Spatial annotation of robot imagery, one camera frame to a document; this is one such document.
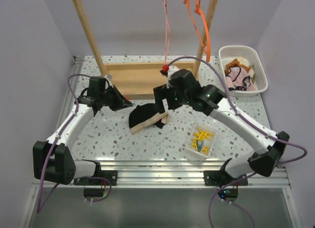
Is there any brown cloth in basket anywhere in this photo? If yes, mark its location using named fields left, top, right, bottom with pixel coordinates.
left=226, top=58, right=240, bottom=69

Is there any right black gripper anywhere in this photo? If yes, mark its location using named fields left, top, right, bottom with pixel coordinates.
left=154, top=82, right=190, bottom=113

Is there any white plastic basket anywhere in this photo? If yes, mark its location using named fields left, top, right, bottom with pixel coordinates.
left=219, top=45, right=268, bottom=97

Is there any orange plastic hanger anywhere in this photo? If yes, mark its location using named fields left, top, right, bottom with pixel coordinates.
left=183, top=0, right=212, bottom=63

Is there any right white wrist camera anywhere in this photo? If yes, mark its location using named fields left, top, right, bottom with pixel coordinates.
left=160, top=65, right=180, bottom=88

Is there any wooden rack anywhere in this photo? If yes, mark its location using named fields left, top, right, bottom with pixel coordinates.
left=72, top=0, right=218, bottom=99

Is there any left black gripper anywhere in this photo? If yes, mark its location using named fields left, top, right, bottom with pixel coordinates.
left=100, top=85, right=131, bottom=112

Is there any purple cable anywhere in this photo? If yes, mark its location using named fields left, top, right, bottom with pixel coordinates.
left=83, top=177, right=113, bottom=203
left=35, top=74, right=93, bottom=214
left=208, top=173, right=259, bottom=228
left=167, top=56, right=308, bottom=166

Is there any black beige underwear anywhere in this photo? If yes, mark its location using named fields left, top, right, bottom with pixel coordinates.
left=128, top=103, right=169, bottom=134

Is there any clear plastic clip box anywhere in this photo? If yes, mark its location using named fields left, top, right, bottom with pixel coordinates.
left=184, top=123, right=219, bottom=160

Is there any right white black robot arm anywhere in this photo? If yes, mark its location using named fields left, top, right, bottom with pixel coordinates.
left=153, top=66, right=289, bottom=187

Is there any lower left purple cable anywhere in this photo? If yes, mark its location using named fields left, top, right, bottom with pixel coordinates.
left=83, top=177, right=113, bottom=203

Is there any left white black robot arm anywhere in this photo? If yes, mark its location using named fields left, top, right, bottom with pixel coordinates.
left=32, top=76, right=132, bottom=185

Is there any cream cloth in basket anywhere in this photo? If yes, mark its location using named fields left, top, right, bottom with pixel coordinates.
left=237, top=57, right=254, bottom=78

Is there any pink underwear navy trim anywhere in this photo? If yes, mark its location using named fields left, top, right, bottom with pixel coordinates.
left=225, top=66, right=256, bottom=92

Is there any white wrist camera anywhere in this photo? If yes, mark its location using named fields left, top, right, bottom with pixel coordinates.
left=160, top=65, right=180, bottom=88
left=105, top=74, right=113, bottom=86

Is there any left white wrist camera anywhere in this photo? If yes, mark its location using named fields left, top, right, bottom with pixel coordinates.
left=105, top=74, right=113, bottom=86

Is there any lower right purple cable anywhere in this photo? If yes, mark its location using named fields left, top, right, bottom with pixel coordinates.
left=208, top=173, right=259, bottom=228

